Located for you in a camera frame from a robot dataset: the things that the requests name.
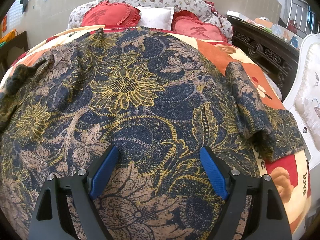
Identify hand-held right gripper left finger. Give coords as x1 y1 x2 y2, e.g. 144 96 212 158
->
29 145 119 240

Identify dark wooden side table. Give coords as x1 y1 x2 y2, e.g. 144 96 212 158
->
0 31 28 73

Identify red ruffled cushion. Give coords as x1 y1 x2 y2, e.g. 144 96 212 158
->
204 1 227 18

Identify navy yellow floral shirt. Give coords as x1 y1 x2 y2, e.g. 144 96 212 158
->
0 26 305 240

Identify orange printed blanket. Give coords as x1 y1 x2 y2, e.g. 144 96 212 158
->
0 26 317 240

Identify white ornate chair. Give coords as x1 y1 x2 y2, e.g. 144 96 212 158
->
282 32 320 170

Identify pile of assorted packets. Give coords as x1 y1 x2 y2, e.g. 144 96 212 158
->
252 16 300 48

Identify white pillow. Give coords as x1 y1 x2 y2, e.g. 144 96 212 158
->
135 6 175 30

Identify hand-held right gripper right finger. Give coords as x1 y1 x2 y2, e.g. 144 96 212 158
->
199 145 292 240

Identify yellow basket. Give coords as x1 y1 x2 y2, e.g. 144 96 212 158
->
0 29 18 44

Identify metal stair railing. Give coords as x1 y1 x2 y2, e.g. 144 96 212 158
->
285 0 318 34

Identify red heart-shaped pillow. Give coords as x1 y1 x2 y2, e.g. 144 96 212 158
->
80 0 142 28
171 11 228 42

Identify dark carved wooden cabinet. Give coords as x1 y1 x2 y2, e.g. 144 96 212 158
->
227 15 300 98

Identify flat white box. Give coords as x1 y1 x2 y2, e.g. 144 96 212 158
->
227 11 253 22

